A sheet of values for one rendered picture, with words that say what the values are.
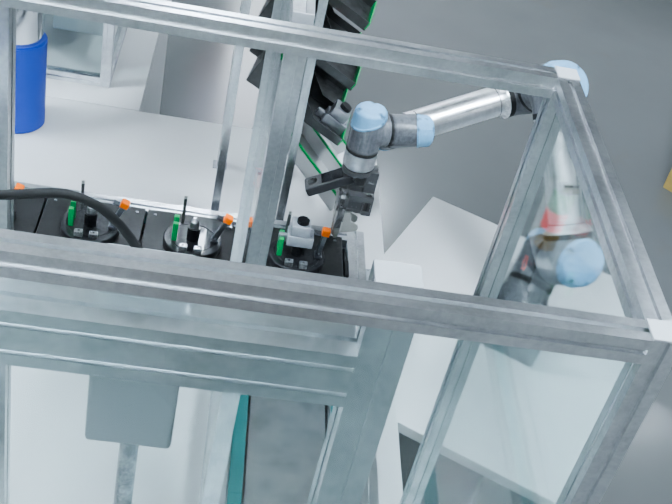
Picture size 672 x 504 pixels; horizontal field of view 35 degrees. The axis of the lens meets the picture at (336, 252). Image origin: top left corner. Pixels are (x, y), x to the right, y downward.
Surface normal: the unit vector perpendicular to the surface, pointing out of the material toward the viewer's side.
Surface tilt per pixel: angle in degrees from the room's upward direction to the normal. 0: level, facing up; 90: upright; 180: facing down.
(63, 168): 0
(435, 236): 0
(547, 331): 90
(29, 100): 90
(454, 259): 0
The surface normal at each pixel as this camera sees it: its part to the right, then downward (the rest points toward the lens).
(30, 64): 0.56, 0.59
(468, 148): 0.19, -0.77
